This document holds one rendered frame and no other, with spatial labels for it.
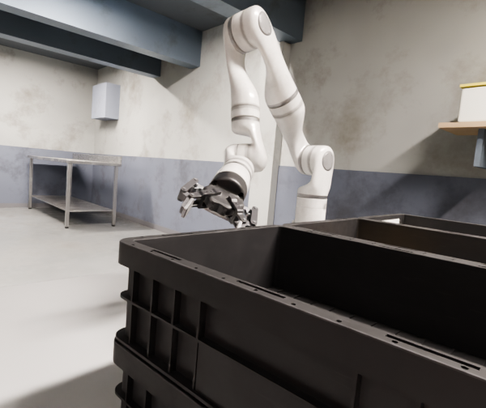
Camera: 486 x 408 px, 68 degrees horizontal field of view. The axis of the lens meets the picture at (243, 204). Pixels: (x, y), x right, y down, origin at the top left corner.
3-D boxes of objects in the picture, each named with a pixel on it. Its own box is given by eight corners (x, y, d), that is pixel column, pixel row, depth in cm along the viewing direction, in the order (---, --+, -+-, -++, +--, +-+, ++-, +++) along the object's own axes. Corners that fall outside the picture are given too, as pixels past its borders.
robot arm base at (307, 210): (286, 250, 112) (291, 196, 111) (301, 247, 119) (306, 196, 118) (311, 257, 106) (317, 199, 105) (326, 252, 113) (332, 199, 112)
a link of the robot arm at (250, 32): (265, -5, 85) (305, 88, 99) (234, 10, 91) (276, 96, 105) (249, 12, 80) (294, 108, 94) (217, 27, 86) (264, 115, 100)
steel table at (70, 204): (70, 208, 707) (73, 153, 697) (118, 226, 554) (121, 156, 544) (25, 208, 653) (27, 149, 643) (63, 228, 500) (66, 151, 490)
